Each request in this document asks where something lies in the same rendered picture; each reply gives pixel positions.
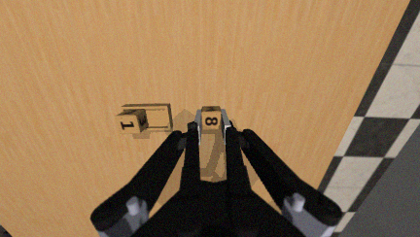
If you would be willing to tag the tan wooden cube with black digit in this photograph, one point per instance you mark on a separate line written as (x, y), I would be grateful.
(132, 121)

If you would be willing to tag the tan cube with black digit 8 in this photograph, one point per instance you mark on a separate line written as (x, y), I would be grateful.
(211, 118)

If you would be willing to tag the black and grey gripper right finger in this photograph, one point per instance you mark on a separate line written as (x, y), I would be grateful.
(308, 209)

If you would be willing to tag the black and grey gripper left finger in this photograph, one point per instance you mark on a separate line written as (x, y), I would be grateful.
(127, 209)

